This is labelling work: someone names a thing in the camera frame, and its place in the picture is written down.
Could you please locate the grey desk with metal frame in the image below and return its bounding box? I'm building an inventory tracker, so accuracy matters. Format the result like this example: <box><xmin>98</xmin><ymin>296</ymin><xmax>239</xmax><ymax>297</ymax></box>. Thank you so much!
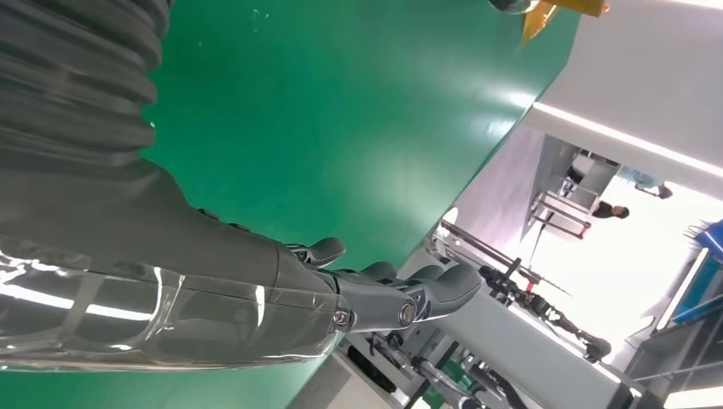
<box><xmin>530</xmin><ymin>143</ymin><xmax>620</xmax><ymax>239</ymax></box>

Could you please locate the person in background pale top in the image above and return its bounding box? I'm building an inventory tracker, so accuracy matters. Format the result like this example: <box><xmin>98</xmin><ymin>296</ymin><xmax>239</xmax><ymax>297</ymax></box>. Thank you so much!
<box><xmin>618</xmin><ymin>164</ymin><xmax>674</xmax><ymax>200</ymax></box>

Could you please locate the grey machine stand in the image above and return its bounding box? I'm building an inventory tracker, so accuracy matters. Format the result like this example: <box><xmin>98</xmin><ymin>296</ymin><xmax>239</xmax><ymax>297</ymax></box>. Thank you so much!
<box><xmin>338</xmin><ymin>242</ymin><xmax>651</xmax><ymax>409</ymax></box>

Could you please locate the person in background dark top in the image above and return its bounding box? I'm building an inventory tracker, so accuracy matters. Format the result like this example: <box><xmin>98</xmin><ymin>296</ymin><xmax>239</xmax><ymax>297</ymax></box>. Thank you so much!
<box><xmin>590</xmin><ymin>201</ymin><xmax>631</xmax><ymax>222</ymax></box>

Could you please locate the yellow taped cardboard box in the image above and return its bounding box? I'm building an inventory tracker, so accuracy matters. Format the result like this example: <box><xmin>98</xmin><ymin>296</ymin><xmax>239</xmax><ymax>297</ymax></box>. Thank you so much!
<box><xmin>519</xmin><ymin>0</ymin><xmax>612</xmax><ymax>45</ymax></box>

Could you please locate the blue banner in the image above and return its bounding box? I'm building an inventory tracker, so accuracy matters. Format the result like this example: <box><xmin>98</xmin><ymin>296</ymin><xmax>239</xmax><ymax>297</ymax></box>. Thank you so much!
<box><xmin>696</xmin><ymin>220</ymin><xmax>723</xmax><ymax>258</ymax></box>

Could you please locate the black jointed robot limb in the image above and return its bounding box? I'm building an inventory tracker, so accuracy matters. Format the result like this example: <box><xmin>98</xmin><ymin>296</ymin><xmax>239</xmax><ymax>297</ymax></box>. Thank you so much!
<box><xmin>478</xmin><ymin>258</ymin><xmax>613</xmax><ymax>363</ymax></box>

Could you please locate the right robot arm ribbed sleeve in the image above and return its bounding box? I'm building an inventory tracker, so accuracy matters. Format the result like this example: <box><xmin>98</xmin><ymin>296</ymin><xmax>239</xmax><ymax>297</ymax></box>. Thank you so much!
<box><xmin>0</xmin><ymin>0</ymin><xmax>173</xmax><ymax>170</ymax></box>

